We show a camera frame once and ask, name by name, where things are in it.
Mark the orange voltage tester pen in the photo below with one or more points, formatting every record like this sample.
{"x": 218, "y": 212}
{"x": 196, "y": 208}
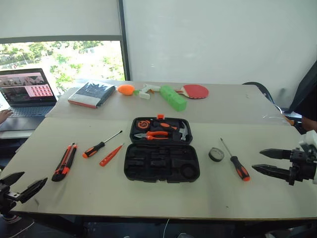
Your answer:
{"x": 109, "y": 157}

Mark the orange black spring clamp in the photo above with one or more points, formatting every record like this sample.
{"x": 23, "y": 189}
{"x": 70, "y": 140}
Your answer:
{"x": 291, "y": 121}

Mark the bystander bare hand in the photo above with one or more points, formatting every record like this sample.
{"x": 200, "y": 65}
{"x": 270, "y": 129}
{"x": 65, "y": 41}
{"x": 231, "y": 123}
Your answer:
{"x": 5, "y": 116}

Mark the green plastic block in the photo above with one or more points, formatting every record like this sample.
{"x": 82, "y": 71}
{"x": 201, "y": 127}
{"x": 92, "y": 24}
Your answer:
{"x": 173, "y": 98}

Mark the orange toy carrot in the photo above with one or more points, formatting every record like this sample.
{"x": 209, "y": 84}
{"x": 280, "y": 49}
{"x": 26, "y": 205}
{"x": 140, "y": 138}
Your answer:
{"x": 125, "y": 89}

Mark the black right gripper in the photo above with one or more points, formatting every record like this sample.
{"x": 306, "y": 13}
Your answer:
{"x": 301, "y": 166}

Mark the black orange utility knife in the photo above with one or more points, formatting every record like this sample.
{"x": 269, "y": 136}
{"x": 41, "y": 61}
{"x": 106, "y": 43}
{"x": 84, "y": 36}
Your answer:
{"x": 64, "y": 163}

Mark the red table tennis paddle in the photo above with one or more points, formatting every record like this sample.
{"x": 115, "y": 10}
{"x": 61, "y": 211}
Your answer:
{"x": 196, "y": 91}

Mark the dark laptop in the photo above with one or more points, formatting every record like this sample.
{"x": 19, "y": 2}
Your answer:
{"x": 27, "y": 109}

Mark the white roller blind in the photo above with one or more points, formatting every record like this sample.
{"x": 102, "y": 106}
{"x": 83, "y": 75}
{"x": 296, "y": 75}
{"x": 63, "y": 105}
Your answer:
{"x": 59, "y": 17}

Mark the steel claw hammer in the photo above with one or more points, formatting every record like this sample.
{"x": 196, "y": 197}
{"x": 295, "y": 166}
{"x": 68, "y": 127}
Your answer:
{"x": 183, "y": 132}

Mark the black plastic tool case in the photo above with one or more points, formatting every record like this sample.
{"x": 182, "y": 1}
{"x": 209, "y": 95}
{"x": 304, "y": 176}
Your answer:
{"x": 161, "y": 173}

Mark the black orange Phillips screwdriver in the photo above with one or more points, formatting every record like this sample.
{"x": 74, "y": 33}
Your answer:
{"x": 239, "y": 167}

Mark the dark book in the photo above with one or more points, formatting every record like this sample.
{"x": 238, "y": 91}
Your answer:
{"x": 91, "y": 95}

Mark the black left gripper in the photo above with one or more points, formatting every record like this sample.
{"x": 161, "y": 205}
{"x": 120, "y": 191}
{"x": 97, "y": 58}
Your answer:
{"x": 5, "y": 197}

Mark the black electrical tape roll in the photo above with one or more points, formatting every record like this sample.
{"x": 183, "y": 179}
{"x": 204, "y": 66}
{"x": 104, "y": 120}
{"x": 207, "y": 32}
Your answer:
{"x": 216, "y": 154}

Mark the black orange flathead screwdriver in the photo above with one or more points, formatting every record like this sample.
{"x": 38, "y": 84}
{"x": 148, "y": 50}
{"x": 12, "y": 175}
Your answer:
{"x": 95, "y": 149}

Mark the grey sneaker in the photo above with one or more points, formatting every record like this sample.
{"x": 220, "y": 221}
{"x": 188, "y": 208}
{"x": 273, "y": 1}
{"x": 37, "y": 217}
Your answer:
{"x": 11, "y": 218}

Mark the orange black tape measure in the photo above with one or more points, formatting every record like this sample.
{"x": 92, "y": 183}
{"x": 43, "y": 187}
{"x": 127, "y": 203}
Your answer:
{"x": 142, "y": 124}

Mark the dark window frame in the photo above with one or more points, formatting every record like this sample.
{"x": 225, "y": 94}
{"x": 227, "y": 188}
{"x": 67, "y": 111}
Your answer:
{"x": 123, "y": 42}

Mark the black chair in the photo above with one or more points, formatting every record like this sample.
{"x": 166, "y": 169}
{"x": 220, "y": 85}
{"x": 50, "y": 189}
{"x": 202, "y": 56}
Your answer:
{"x": 262, "y": 88}

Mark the black fabric sheet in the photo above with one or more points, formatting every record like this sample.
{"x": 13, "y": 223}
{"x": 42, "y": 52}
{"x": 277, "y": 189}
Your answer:
{"x": 305, "y": 91}

